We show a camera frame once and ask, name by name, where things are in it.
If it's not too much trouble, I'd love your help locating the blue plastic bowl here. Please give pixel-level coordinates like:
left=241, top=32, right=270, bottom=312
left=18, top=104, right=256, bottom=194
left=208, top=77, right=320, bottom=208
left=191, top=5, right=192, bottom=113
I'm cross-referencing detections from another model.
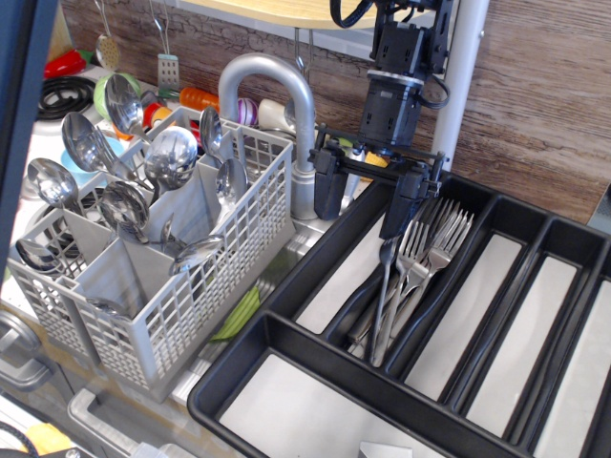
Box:
left=60, top=135, right=128, bottom=188

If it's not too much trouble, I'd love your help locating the green toy leaf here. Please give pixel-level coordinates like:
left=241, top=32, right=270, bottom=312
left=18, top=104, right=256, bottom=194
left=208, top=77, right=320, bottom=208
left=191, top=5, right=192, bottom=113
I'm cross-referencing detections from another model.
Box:
left=211, top=286, right=261, bottom=342

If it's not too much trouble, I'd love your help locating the orange toy carrot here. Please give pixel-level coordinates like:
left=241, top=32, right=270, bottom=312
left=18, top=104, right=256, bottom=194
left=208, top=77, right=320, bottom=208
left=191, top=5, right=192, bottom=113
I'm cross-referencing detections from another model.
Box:
left=179, top=87, right=221, bottom=113

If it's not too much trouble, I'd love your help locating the silver kitchen faucet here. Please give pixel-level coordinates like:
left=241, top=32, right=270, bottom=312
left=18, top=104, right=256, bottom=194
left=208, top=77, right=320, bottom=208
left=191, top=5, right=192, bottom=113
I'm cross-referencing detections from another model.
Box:
left=218, top=52, right=330, bottom=220

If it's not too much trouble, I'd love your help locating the hanging metal spatula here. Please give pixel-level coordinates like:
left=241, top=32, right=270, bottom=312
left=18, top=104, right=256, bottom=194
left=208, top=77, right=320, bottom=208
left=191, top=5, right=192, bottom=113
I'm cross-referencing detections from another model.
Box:
left=149, top=1, right=179, bottom=92

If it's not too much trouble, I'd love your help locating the red toy pepper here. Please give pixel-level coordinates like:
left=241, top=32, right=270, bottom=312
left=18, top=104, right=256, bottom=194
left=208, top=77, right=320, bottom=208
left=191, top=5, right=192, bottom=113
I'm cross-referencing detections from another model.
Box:
left=44, top=49, right=94, bottom=79

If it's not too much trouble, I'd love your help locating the yellow cloth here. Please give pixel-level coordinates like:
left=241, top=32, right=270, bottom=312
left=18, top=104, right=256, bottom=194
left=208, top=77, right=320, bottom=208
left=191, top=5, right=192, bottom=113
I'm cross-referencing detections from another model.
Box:
left=25, top=423, right=73, bottom=456

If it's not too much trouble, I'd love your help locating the yellow toy corn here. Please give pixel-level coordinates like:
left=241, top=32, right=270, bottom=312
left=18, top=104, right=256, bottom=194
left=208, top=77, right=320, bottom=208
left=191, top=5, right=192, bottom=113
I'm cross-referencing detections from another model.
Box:
left=364, top=152, right=389, bottom=168

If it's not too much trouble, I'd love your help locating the white metal post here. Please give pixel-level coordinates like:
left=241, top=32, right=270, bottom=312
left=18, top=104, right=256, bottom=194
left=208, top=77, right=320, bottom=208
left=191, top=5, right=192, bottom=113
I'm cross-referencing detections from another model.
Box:
left=432, top=0, right=490, bottom=172

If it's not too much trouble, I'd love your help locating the silver fork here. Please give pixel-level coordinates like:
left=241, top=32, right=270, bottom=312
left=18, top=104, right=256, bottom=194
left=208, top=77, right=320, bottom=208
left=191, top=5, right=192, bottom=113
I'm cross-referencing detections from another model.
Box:
left=371, top=219, right=430, bottom=367
left=347, top=197, right=462, bottom=344
left=369, top=237, right=399, bottom=366
left=352, top=209, right=475, bottom=359

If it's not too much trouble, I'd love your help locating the green plastic cup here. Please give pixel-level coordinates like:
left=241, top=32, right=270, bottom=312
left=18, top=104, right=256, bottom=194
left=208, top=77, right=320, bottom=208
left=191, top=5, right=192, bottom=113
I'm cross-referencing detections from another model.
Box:
left=94, top=73, right=142, bottom=121

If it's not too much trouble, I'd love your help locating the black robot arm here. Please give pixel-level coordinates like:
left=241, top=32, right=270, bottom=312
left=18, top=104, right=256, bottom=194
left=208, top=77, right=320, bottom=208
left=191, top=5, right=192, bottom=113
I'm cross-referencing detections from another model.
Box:
left=308, top=1, right=453, bottom=239

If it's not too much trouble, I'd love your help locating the grey plastic cutlery basket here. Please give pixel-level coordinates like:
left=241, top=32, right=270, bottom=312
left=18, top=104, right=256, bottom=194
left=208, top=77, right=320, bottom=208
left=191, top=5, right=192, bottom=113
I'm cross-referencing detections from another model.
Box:
left=8, top=121, right=294, bottom=402

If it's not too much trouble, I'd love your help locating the hanging slotted spoon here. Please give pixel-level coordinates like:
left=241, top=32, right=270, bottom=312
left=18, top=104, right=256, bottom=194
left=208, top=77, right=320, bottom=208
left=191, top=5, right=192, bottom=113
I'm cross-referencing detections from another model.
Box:
left=95, top=0, right=120, bottom=72

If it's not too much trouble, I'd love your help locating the white toy cup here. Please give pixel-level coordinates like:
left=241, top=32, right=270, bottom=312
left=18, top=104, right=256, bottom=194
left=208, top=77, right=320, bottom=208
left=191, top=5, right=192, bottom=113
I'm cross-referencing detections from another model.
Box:
left=258, top=98, right=295, bottom=134

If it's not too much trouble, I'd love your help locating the silver fork in tray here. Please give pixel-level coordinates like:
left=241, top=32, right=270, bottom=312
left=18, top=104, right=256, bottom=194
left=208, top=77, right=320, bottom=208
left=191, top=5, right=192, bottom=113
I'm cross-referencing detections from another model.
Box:
left=347, top=197, right=462, bottom=344
left=352, top=209, right=475, bottom=359
left=371, top=219, right=430, bottom=367

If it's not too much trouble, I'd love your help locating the black stove burner coil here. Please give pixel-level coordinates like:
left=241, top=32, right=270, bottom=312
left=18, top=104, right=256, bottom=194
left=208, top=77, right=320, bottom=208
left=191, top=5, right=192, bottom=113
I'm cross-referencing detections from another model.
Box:
left=36, top=76, right=95, bottom=121

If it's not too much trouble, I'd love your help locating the black cutlery tray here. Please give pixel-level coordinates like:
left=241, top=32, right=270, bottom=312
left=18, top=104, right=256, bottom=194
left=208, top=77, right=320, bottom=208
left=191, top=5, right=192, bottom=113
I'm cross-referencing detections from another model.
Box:
left=187, top=177, right=610, bottom=457

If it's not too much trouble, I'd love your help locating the light wooden shelf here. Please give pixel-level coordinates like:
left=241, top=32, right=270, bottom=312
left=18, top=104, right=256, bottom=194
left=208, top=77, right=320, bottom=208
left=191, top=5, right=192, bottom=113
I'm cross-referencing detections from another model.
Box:
left=179, top=0, right=431, bottom=31

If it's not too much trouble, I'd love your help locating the purple striped toy ball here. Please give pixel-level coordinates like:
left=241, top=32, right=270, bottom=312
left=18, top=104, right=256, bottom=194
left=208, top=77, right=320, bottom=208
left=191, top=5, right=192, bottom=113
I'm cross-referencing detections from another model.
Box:
left=238, top=97, right=259, bottom=126

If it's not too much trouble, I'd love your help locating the silver spoon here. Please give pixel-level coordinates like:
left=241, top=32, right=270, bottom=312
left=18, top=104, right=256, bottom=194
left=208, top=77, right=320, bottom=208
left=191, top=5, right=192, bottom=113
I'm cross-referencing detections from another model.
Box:
left=105, top=73, right=151, bottom=144
left=61, top=112, right=153, bottom=191
left=86, top=297, right=130, bottom=320
left=215, top=157, right=247, bottom=224
left=100, top=181, right=149, bottom=244
left=15, top=239, right=65, bottom=278
left=27, top=157, right=83, bottom=216
left=169, top=235, right=224, bottom=276
left=144, top=126, right=198, bottom=193
left=200, top=106, right=223, bottom=168

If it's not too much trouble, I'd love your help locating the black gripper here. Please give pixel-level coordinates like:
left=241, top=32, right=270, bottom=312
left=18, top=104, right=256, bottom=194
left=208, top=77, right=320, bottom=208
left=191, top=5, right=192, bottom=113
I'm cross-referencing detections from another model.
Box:
left=308, top=123, right=445, bottom=240

